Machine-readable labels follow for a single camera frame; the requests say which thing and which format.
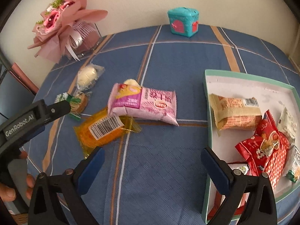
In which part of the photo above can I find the orange yellow snack packet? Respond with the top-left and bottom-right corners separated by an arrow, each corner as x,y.
74,108 -> 141,158

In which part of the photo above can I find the teal gift box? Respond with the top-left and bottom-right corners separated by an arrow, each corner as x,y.
167,7 -> 199,38

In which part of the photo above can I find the small red snack packet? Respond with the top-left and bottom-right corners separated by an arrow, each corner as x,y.
235,111 -> 290,176

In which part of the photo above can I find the red white cup snack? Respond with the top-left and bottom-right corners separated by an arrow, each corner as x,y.
207,161 -> 251,220

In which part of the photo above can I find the left hand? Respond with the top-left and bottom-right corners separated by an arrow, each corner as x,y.
0,150 -> 36,203

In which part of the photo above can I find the cream pastry behind pink bag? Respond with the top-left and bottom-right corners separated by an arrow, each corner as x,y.
124,79 -> 140,87

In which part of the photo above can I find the white brown snack packet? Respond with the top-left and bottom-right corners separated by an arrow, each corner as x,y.
277,107 -> 297,144

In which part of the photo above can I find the beige orange cake packet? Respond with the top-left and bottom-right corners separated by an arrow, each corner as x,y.
208,94 -> 262,135

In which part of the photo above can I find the clear glass vase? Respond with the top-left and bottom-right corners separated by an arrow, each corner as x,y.
66,21 -> 102,61

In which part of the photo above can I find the pink snack bag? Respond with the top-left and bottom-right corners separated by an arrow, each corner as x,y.
107,83 -> 178,126

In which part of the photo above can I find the blue plaid tablecloth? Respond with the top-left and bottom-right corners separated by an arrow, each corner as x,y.
24,25 -> 299,224

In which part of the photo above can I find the green orange snack packet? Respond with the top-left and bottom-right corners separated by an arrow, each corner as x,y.
282,145 -> 299,183

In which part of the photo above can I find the green white snack box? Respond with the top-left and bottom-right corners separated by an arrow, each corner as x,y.
54,92 -> 72,103

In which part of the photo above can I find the pink flower bouquet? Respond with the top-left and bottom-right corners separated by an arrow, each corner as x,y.
28,0 -> 108,63

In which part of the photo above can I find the red dotted snack packet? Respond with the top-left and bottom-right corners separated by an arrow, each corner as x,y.
268,132 -> 290,191

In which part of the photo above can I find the white round pastry packet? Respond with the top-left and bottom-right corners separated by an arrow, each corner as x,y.
76,64 -> 105,92

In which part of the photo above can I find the green round biscuit packet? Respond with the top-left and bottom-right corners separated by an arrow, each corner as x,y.
69,91 -> 92,120

